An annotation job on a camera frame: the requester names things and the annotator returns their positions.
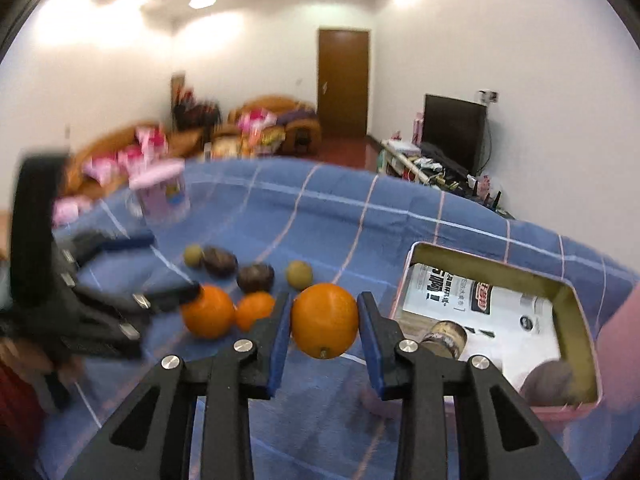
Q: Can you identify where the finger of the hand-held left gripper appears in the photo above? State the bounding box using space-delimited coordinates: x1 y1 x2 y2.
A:
52 227 156 273
60 280 202 361

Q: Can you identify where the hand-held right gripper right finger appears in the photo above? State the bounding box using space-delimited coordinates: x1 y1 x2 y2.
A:
356 291 583 480

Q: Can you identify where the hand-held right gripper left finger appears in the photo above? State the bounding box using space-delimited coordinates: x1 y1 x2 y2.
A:
62 291 294 480

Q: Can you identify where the small orange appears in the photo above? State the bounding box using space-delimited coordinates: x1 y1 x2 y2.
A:
235 291 277 332

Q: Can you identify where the large orange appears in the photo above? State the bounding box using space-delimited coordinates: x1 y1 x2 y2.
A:
291 283 361 360
180 285 237 339

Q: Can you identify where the dark passion fruit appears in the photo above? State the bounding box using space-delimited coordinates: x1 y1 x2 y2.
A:
236 263 275 293
202 246 239 277
520 360 576 406

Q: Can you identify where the pink tin box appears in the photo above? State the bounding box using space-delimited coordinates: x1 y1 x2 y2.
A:
387 241 603 418

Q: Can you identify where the pink floral cushion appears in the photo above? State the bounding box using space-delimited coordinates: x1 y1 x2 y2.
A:
237 110 277 133
136 127 168 158
52 197 93 223
84 152 136 183

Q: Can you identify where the pink plastic cup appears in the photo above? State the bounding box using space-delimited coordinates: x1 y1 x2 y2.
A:
129 159 192 226

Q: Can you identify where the brown leather sofa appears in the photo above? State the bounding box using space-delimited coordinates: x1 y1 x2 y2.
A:
65 120 201 201

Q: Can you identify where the printed paper sheet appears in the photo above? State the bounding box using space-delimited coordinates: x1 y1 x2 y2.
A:
400 262 563 386

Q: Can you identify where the blue checked blanket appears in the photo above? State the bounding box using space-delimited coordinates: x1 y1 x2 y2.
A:
35 157 640 480

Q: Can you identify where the black storage rack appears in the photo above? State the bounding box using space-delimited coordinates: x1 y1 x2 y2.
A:
171 72 221 133

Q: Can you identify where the cluttered coffee table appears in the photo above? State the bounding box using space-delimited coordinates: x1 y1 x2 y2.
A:
207 125 288 161

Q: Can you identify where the dark red cloth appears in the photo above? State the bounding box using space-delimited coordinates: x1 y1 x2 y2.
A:
0 340 46 461

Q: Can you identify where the white television stand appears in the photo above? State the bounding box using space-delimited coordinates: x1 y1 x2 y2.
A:
377 137 516 221

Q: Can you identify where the black router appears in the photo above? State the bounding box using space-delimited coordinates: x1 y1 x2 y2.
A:
482 187 506 213

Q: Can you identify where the brown leather armchair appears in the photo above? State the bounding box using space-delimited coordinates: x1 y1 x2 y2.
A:
227 95 321 156

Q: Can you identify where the purple throw blanket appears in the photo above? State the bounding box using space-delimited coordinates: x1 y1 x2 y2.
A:
275 105 317 126

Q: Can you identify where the black television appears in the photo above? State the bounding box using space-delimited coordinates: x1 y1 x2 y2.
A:
423 93 488 176

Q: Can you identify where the pink smooth object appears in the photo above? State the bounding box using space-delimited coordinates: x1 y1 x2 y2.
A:
597 280 640 413

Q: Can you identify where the brown wooden door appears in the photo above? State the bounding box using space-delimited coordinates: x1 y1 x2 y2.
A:
317 28 372 137

